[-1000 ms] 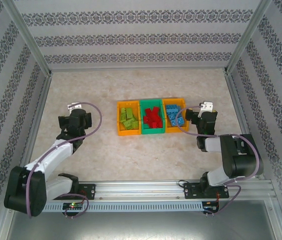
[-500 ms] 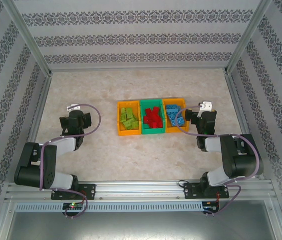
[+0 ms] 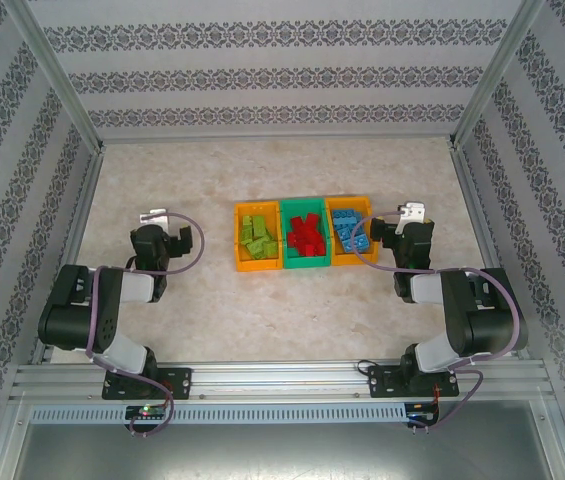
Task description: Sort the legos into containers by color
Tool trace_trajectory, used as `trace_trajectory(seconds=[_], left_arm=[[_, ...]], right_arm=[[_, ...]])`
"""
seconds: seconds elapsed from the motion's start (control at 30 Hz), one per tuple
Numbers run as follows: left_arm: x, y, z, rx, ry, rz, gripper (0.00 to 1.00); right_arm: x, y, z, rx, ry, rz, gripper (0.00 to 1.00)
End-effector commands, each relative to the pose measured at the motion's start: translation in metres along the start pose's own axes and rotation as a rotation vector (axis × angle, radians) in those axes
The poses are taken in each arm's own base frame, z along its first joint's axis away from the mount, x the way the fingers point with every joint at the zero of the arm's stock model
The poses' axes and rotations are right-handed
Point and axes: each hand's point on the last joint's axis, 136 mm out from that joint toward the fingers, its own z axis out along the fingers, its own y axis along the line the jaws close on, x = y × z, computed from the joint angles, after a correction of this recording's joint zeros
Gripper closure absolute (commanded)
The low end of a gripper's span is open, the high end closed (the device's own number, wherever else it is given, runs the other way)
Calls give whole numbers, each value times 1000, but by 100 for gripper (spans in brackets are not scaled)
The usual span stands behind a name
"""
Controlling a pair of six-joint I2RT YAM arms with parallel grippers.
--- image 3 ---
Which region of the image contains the orange plastic bin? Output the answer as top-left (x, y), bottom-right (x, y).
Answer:
top-left (325, 195), bottom-right (382, 266)
top-left (233, 199), bottom-right (284, 274)

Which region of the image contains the green plastic bin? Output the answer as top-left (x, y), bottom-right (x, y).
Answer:
top-left (279, 198), bottom-right (333, 270)

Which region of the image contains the grey metal panel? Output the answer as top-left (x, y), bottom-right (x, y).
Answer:
top-left (0, 399), bottom-right (565, 480)

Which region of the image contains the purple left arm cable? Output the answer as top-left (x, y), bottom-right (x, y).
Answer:
top-left (84, 212), bottom-right (207, 439)

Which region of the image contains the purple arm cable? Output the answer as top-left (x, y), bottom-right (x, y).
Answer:
top-left (84, 212), bottom-right (207, 439)
top-left (350, 212), bottom-right (521, 436)

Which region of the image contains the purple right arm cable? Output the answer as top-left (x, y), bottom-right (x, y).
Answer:
top-left (350, 212), bottom-right (521, 436)

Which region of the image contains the aluminium side rail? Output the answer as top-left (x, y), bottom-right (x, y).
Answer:
top-left (31, 149), bottom-right (106, 364)
top-left (450, 144), bottom-right (531, 360)

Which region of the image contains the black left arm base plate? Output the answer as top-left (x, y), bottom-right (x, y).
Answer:
top-left (101, 367), bottom-right (193, 401)

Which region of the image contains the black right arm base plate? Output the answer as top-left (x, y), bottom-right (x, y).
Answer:
top-left (367, 364), bottom-right (461, 399)

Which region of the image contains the aluminium mounting rail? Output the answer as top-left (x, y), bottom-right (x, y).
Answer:
top-left (9, 362), bottom-right (551, 401)

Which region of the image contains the slotted grey cable duct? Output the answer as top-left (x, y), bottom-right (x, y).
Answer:
top-left (29, 403), bottom-right (409, 425)

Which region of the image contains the aluminium frame post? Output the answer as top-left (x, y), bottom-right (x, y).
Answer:
top-left (4, 0), bottom-right (103, 151)
top-left (449, 0), bottom-right (546, 149)

